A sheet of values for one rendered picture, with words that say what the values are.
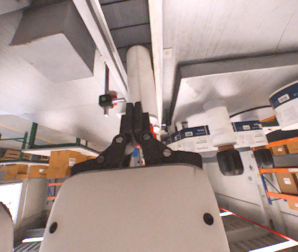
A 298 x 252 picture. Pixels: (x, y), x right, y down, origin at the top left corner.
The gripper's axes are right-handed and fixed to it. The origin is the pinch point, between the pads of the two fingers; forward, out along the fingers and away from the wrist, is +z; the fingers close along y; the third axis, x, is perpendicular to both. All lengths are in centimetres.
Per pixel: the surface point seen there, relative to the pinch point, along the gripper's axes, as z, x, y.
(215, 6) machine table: 24.2, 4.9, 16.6
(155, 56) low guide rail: 17.1, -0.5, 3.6
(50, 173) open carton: 50, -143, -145
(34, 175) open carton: 113, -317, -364
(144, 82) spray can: 11.4, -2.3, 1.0
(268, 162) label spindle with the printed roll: 13, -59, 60
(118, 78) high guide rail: 12.5, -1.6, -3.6
